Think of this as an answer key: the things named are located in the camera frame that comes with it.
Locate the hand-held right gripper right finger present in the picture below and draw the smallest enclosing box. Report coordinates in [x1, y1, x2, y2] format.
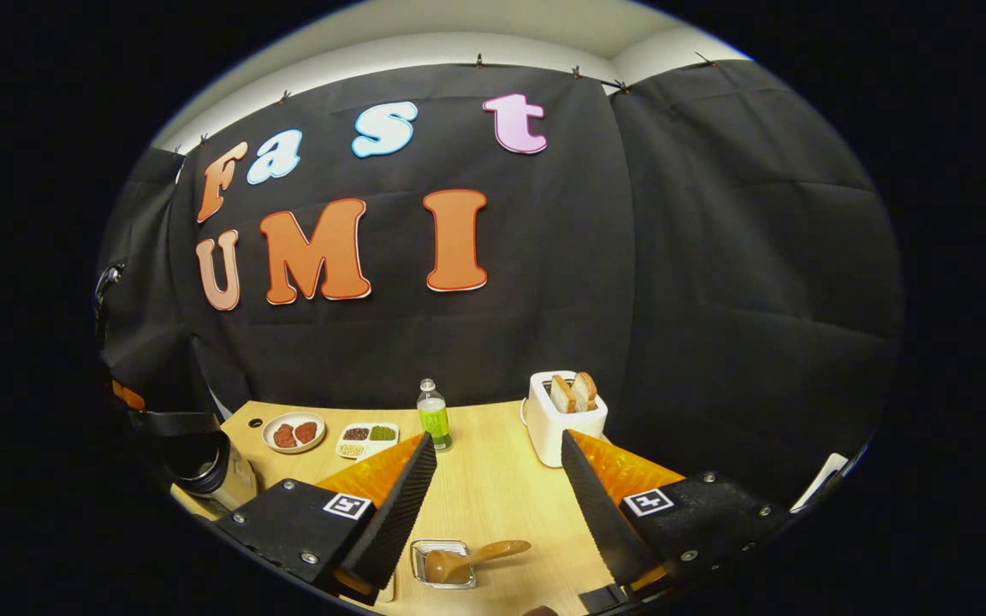
[561, 429, 793, 591]

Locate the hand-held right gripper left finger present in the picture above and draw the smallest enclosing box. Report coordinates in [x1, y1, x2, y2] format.
[215, 432, 439, 606]

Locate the dark rice cooker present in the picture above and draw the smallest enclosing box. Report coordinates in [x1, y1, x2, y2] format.
[169, 428, 260, 514]

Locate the wooden spoon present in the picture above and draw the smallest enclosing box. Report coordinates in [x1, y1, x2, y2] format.
[425, 540, 532, 585]

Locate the white divided tray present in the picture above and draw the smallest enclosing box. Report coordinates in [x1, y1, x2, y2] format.
[336, 422, 400, 460]

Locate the white toaster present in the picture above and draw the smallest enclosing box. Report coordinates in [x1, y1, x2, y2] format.
[520, 370, 609, 468]

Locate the green drink bottle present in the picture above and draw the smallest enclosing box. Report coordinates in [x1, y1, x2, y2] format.
[417, 378, 453, 452]

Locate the round white plate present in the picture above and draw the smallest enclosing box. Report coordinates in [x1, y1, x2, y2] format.
[262, 412, 326, 453]

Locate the white flat sheet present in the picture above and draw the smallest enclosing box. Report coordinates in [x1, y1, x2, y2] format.
[791, 452, 850, 514]

